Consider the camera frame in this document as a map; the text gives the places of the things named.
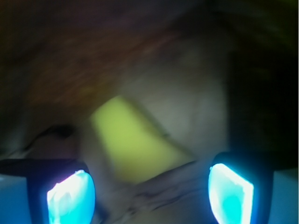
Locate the brown paper bag tray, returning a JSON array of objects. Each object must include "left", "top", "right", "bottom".
[{"left": 0, "top": 0, "right": 299, "bottom": 224}]

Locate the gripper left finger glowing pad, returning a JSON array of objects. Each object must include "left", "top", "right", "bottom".
[{"left": 0, "top": 159, "right": 96, "bottom": 224}]

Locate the yellow green sponge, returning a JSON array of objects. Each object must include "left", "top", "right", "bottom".
[{"left": 90, "top": 96, "right": 195, "bottom": 184}]

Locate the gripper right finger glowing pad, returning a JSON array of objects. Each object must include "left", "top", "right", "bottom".
[{"left": 208, "top": 152, "right": 299, "bottom": 224}]

